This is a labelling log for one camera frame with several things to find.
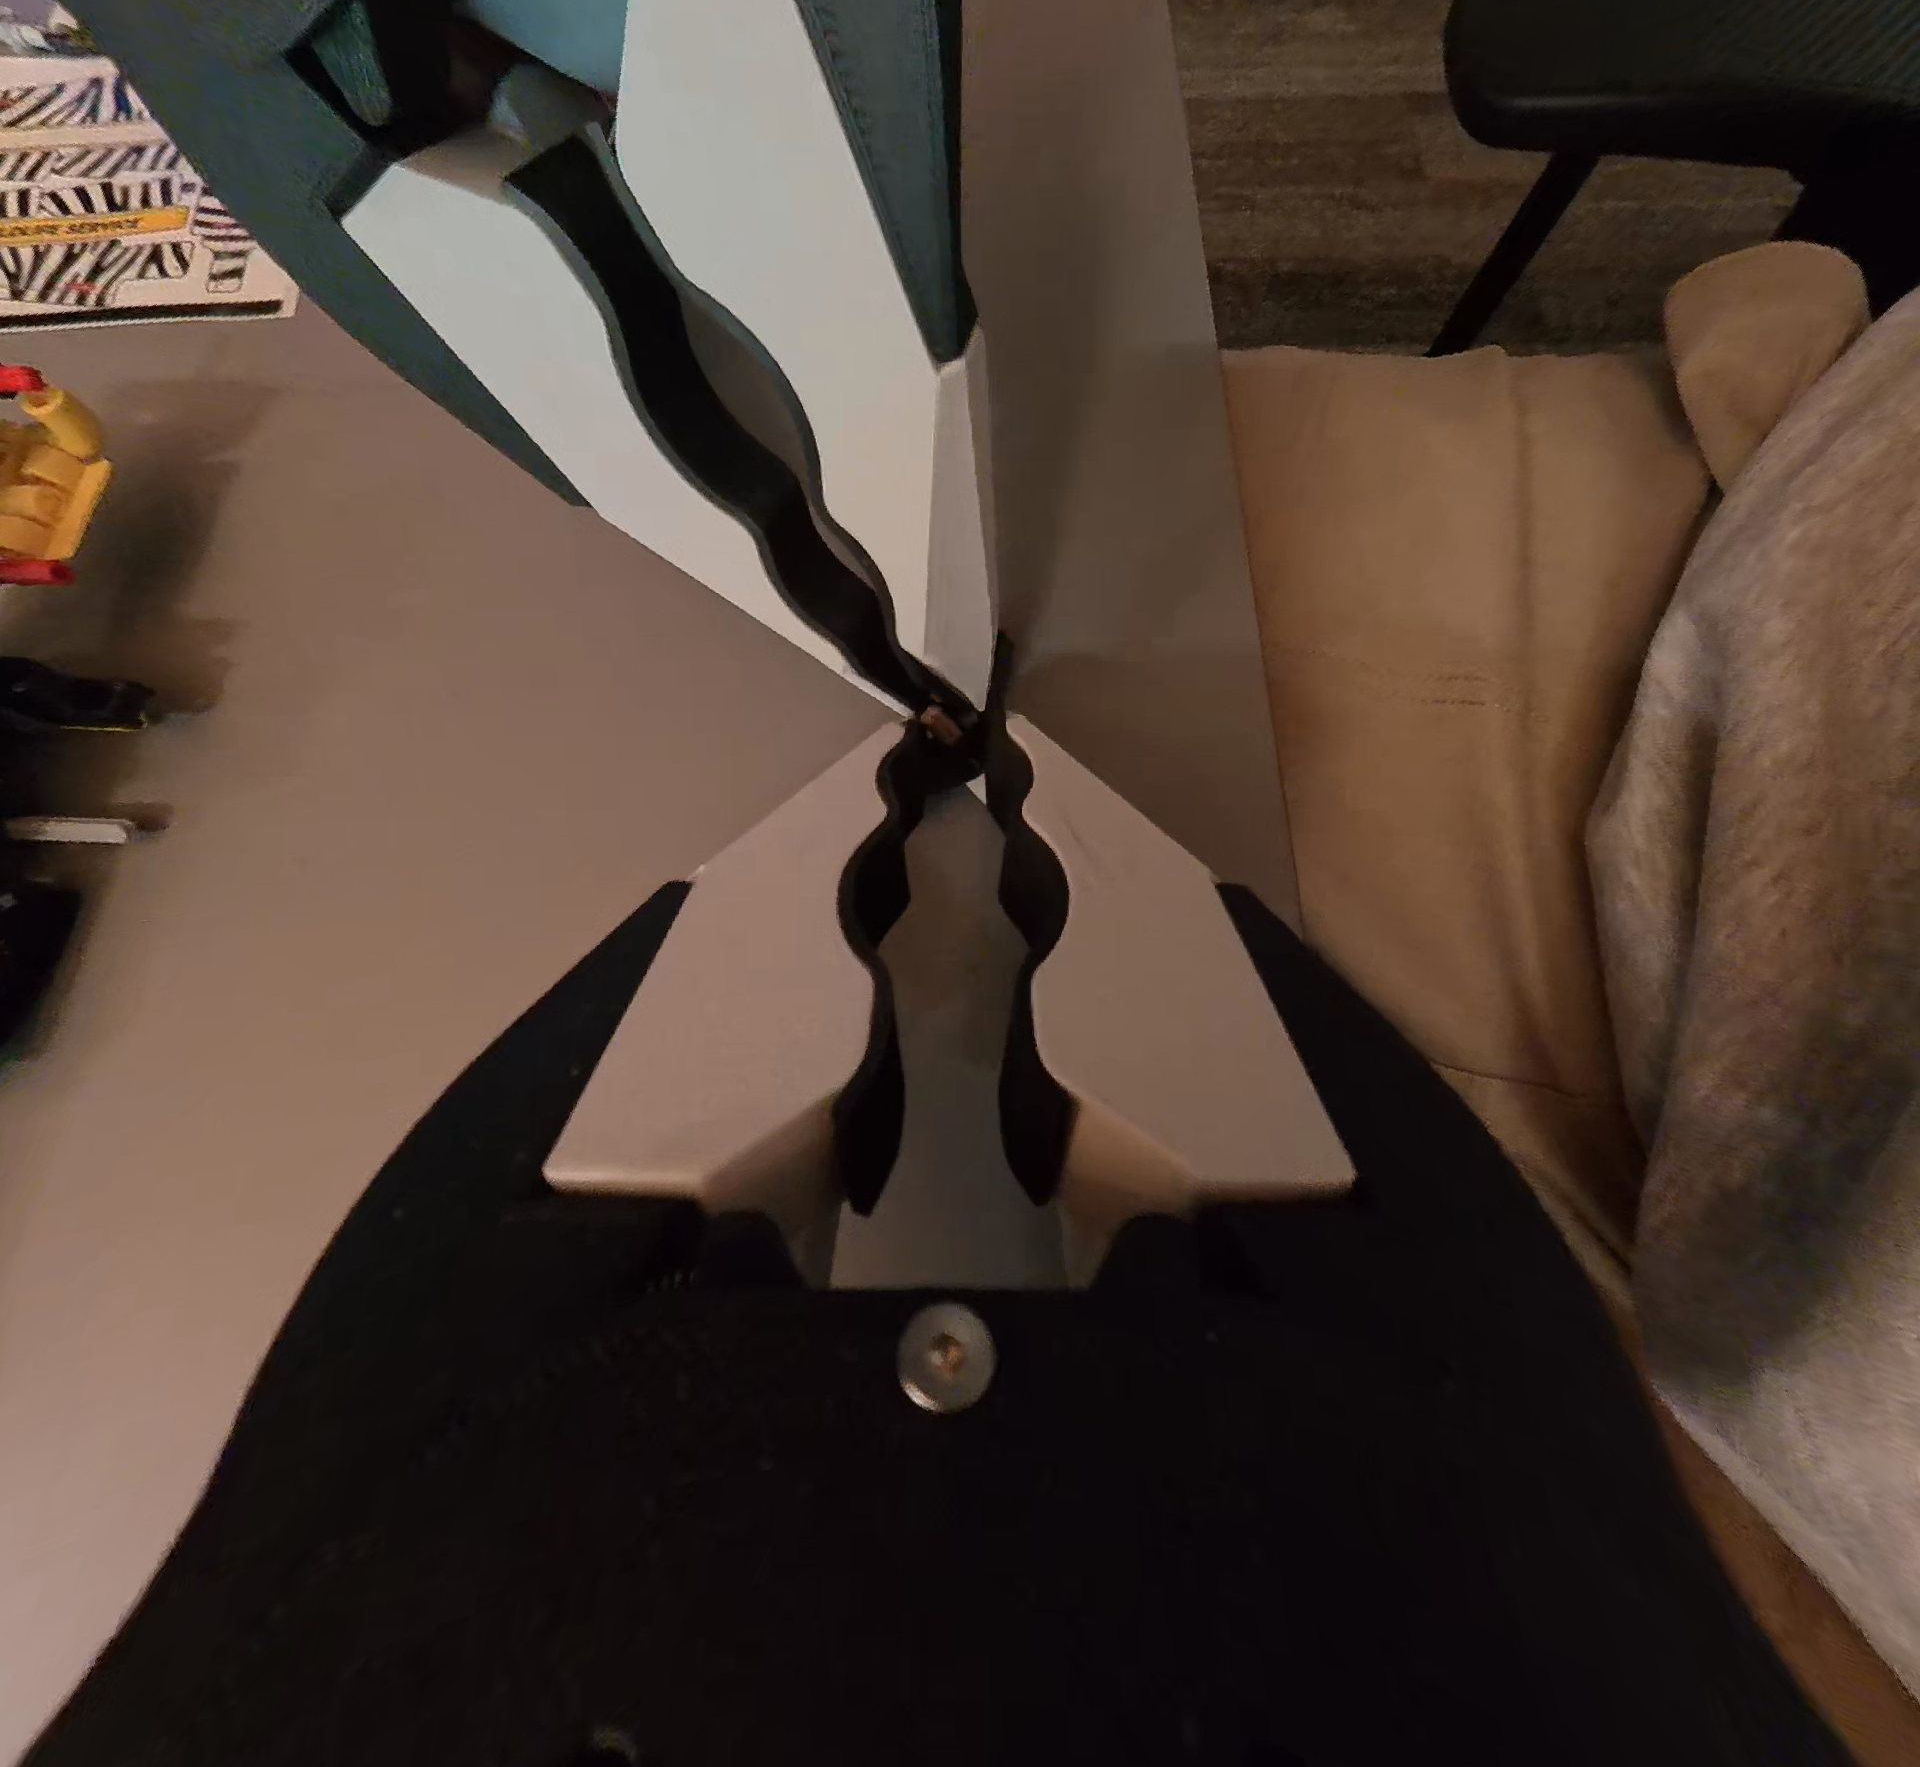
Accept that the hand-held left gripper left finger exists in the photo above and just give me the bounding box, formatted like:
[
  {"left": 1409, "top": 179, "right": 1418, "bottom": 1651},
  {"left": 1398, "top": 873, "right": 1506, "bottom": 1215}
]
[{"left": 540, "top": 721, "right": 938, "bottom": 1287}]

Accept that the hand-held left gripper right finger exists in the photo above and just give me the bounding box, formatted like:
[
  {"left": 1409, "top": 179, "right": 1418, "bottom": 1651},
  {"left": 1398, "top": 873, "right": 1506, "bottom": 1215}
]
[{"left": 983, "top": 721, "right": 1361, "bottom": 1287}]

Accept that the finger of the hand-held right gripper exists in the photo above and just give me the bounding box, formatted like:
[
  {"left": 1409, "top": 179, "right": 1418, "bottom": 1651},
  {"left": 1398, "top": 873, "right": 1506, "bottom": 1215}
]
[
  {"left": 611, "top": 0, "right": 1021, "bottom": 721},
  {"left": 340, "top": 125, "right": 947, "bottom": 734}
]

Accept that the black lego beam assembly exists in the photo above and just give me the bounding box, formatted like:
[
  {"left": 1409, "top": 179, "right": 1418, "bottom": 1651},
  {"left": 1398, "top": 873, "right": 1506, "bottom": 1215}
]
[{"left": 899, "top": 680, "right": 1000, "bottom": 786}]

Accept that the zebra striped paper sheet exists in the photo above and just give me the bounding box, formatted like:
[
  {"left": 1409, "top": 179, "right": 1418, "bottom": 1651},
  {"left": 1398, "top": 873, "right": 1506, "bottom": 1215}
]
[{"left": 0, "top": 0, "right": 303, "bottom": 331}]

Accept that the black office chair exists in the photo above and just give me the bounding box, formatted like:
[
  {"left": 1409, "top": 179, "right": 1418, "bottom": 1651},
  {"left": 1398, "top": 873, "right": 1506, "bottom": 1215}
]
[{"left": 1426, "top": 0, "right": 1920, "bottom": 358}]

